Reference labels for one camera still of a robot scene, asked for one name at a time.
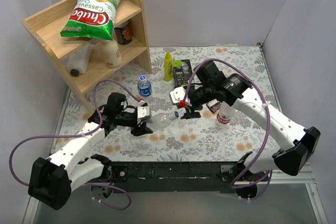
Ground clear plastic bottle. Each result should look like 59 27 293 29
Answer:
146 113 173 132

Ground blue label water bottle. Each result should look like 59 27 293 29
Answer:
138 75 153 103

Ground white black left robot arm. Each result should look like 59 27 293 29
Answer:
28 92 151 210

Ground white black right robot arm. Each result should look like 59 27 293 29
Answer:
178 58 321 181

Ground red label water bottle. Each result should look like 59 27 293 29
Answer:
216 102 236 127

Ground yellow glue bottle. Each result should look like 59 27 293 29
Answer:
164 51 173 81

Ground cream plastic bottle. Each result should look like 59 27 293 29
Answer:
100 40 122 68

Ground clear bottle black cap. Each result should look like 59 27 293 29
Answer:
66 44 92 77

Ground brown snack packet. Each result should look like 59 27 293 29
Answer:
206 100 221 113

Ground black green product box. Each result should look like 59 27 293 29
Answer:
173 59 193 87

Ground floral table mat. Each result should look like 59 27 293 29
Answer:
51 45 297 162

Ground dark orange drink can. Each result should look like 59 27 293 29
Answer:
114 20 132 45

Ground wooden shelf rack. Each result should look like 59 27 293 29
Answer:
23 0 152 110

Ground green cassava chips bag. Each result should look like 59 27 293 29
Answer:
60 0 121 40

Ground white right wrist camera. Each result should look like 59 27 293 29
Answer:
170 87 191 108

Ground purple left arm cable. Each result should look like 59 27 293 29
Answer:
8 79 146 210

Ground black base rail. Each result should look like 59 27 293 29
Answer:
91 161 236 193

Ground aluminium frame rail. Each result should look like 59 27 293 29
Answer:
233 163 317 185

